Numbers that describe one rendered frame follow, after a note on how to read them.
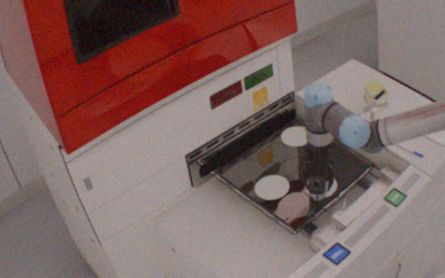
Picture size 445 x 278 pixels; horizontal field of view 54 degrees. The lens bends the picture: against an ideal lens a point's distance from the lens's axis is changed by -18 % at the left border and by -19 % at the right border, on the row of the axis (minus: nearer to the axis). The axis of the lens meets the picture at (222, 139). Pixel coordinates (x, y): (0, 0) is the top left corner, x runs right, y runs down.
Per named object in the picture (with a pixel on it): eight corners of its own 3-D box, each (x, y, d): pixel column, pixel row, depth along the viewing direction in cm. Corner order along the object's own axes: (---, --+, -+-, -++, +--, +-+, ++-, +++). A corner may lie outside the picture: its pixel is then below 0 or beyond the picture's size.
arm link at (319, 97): (319, 103, 117) (295, 88, 123) (320, 140, 124) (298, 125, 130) (342, 91, 120) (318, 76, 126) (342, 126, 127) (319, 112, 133)
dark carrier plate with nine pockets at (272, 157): (215, 172, 159) (215, 170, 159) (295, 120, 174) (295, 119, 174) (294, 229, 137) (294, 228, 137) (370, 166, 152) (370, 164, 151)
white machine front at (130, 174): (99, 243, 150) (57, 145, 125) (292, 124, 185) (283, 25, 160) (104, 249, 148) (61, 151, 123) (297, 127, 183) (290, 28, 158)
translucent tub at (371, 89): (362, 98, 168) (362, 82, 163) (378, 95, 168) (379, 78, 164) (371, 111, 162) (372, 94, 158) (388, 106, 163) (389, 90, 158)
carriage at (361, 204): (309, 246, 136) (309, 240, 135) (384, 179, 152) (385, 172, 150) (328, 260, 131) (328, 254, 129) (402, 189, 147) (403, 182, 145)
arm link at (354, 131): (380, 128, 119) (351, 109, 127) (362, 118, 111) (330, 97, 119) (367, 156, 121) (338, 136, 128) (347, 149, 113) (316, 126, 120)
